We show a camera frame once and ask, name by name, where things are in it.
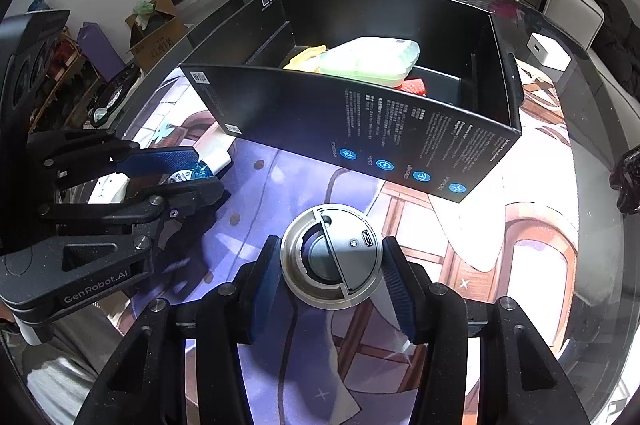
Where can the green plastic bag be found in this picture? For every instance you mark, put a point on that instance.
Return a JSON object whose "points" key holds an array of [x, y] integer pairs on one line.
{"points": [[143, 7]]}

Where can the green translucent pill box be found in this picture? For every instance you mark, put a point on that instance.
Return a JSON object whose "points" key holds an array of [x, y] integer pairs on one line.
{"points": [[370, 60]]}

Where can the black cardboard box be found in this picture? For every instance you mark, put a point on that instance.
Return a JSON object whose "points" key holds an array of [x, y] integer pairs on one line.
{"points": [[350, 120]]}

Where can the black round floor device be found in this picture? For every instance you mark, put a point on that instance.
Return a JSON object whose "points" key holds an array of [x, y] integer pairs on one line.
{"points": [[117, 95]]}

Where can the grey sofa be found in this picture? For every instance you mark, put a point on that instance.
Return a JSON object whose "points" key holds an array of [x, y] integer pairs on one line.
{"points": [[575, 5]]}

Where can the wooden shoe rack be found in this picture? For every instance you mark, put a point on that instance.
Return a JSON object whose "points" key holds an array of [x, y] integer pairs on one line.
{"points": [[65, 70]]}

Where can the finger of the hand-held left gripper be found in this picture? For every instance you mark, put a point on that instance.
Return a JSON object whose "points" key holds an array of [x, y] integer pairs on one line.
{"points": [[190, 200], [155, 160]]}

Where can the white charger cube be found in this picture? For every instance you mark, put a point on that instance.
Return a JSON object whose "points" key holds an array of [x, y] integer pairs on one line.
{"points": [[547, 51]]}

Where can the brown cardboard box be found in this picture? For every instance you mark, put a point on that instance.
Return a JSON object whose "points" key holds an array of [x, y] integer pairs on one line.
{"points": [[160, 40]]}

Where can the small white blue container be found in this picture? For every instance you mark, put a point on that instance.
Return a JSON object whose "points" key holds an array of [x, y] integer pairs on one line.
{"points": [[212, 160]]}

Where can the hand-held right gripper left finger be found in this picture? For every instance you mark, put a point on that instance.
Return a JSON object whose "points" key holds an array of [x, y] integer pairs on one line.
{"points": [[262, 285]]}

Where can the small red box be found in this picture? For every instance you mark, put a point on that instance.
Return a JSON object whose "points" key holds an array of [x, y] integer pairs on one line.
{"points": [[414, 87]]}

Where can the round grey metal device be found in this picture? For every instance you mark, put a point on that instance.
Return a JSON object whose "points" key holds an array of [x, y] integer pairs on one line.
{"points": [[330, 255]]}

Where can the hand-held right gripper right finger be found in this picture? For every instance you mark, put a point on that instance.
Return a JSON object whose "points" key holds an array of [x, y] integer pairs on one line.
{"points": [[400, 290]]}

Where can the printed desk mat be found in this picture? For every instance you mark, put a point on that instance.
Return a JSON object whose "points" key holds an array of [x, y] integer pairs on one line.
{"points": [[310, 185]]}

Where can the yellow plastic item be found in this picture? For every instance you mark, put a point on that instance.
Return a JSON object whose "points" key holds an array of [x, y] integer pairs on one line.
{"points": [[302, 60]]}

